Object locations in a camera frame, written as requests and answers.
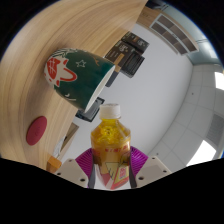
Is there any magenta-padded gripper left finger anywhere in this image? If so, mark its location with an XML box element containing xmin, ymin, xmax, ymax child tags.
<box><xmin>54</xmin><ymin>148</ymin><xmax>98</xmax><ymax>189</ymax></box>

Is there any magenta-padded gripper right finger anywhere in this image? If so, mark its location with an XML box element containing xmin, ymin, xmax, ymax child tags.
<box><xmin>129</xmin><ymin>146</ymin><xmax>173</xmax><ymax>189</ymax></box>

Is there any yellow tea drink bottle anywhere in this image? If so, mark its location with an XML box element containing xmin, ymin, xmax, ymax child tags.
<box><xmin>90</xmin><ymin>103</ymin><xmax>132</xmax><ymax>190</ymax></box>

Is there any wooden side desk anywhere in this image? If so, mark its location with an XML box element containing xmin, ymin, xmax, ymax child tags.
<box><xmin>56</xmin><ymin>122</ymin><xmax>80</xmax><ymax>161</ymax></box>

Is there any flat round red coaster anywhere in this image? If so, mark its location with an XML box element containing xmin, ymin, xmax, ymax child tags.
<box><xmin>26</xmin><ymin>115</ymin><xmax>48</xmax><ymax>147</ymax></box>

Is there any large ceiling light panel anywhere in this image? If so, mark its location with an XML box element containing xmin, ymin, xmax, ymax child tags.
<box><xmin>186</xmin><ymin>139</ymin><xmax>218</xmax><ymax>167</ymax></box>

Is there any ceiling air vent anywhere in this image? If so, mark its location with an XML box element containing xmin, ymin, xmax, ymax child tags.
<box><xmin>206</xmin><ymin>114</ymin><xmax>224</xmax><ymax>148</ymax></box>

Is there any green red-print mug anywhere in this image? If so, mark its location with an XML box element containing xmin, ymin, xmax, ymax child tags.
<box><xmin>43</xmin><ymin>48</ymin><xmax>116</xmax><ymax>114</ymax></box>

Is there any dark grey office chair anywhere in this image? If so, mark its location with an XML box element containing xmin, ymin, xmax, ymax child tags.
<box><xmin>105</xmin><ymin>68</ymin><xmax>120</xmax><ymax>88</ymax></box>

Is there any small ceiling light panel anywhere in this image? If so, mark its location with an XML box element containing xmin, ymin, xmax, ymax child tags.
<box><xmin>214</xmin><ymin>71</ymin><xmax>224</xmax><ymax>91</ymax></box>

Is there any small dark brown box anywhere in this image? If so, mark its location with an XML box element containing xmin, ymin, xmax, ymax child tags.
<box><xmin>120</xmin><ymin>30</ymin><xmax>150</xmax><ymax>54</ymax></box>

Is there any wooden shelf cabinet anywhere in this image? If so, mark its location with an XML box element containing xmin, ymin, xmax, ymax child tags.
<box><xmin>136</xmin><ymin>6</ymin><xmax>201</xmax><ymax>56</ymax></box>

